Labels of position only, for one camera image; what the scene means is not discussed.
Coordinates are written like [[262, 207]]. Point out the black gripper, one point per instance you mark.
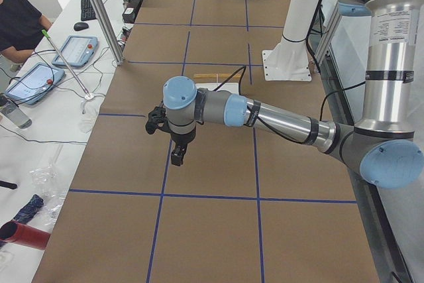
[[182, 138]]

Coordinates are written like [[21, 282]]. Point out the outer wooden rack rod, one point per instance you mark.
[[211, 76]]

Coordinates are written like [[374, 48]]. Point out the white towel rack base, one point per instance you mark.
[[230, 87]]

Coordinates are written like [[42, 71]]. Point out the clear plastic bag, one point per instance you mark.
[[49, 186]]

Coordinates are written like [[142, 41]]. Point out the far teach pendant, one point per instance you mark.
[[78, 50]]

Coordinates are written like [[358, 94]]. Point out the teach pendant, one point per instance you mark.
[[35, 84], [78, 50]]

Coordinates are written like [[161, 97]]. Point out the black power box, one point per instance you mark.
[[129, 15]]

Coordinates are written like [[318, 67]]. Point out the dark blue folded cloth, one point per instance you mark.
[[27, 213]]

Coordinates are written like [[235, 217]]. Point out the near teach pendant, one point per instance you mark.
[[35, 84]]

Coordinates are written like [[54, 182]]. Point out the black computer mouse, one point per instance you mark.
[[79, 26]]

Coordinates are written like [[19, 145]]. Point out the black keyboard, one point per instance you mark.
[[87, 11]]

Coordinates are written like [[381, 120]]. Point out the clear water bottle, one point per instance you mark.
[[14, 114]]

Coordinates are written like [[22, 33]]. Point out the metal rod green tip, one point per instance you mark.
[[88, 95]]

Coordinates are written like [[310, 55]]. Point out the red cylinder tube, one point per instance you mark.
[[25, 235]]

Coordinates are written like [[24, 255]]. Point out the person in black shirt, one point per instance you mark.
[[21, 29]]

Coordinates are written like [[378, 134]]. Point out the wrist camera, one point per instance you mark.
[[157, 120]]

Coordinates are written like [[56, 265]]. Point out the white camera pole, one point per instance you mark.
[[288, 61]]

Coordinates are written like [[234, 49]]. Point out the grey aluminium post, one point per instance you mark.
[[108, 31]]

